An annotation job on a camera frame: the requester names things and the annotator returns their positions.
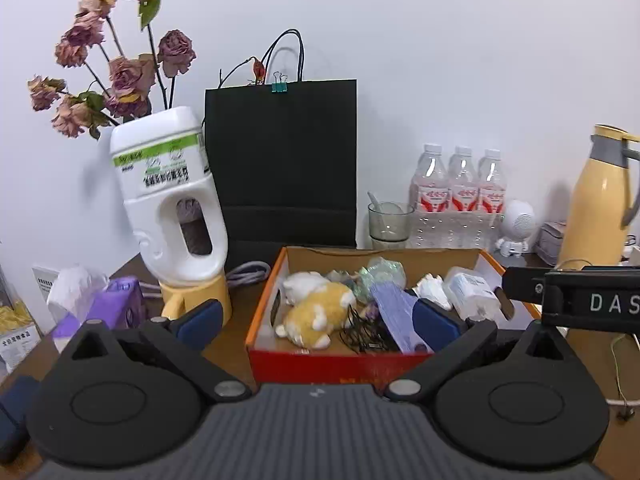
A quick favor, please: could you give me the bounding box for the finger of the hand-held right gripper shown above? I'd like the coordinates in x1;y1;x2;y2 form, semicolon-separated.
501;265;551;307

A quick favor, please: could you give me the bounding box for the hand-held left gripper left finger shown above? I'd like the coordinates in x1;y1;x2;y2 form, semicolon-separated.
71;299;251;402

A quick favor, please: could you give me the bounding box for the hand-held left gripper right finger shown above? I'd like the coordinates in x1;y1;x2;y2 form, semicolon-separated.
385;298;569;403

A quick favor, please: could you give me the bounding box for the purple cloth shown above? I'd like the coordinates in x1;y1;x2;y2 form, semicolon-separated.
371;280;434;354

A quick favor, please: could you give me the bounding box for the crushed clear plastic bottle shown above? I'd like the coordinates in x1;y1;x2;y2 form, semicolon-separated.
357;256;407;302

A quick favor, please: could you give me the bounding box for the red cardboard box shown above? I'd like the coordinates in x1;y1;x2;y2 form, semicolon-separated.
244;245;544;392

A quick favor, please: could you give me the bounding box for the yellow mug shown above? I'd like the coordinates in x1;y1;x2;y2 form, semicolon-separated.
159;274;234;327

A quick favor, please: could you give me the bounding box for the crumpled white tissue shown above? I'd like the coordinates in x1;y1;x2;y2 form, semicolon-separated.
413;273;454;311

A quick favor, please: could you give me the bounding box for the small grey box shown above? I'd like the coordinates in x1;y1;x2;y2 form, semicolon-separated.
537;220;569;266

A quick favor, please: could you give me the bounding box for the white robot figurine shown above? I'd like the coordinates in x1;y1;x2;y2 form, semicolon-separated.
494;199;537;256

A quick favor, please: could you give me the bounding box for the purple tissue box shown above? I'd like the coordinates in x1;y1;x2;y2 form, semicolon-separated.
46;264;149;342

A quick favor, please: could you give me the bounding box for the yellow thermos jug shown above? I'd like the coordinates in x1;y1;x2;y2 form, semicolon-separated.
555;123;640;272

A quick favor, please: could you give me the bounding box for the glass cup with spoon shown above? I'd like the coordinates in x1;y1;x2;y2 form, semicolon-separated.
367;190;416;251

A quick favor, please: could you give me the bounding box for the yellow plush toy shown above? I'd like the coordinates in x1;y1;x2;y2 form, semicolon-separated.
274;270;357;350

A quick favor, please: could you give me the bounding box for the white detergent jug vase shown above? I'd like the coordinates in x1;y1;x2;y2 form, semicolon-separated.
109;106;230;289

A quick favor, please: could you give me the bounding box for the white paper card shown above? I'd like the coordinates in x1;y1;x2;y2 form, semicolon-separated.
32;263;69;307

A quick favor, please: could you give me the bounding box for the black paper bag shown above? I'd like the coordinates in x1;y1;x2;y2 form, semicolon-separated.
202;28;359;272

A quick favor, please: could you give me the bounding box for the dark blue pouch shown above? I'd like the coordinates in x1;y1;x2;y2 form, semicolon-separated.
0;374;41;464

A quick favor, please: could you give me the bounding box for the dried rose bouquet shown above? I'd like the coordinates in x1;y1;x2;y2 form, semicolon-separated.
27;0;197;140

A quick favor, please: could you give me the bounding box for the lilac cable coil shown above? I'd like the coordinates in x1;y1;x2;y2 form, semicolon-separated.
224;260;271;289

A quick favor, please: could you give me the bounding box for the green wire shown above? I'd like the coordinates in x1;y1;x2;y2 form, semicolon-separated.
607;332;640;406

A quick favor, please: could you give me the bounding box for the black cable bundle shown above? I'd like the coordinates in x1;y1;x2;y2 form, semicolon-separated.
339;304;402;354

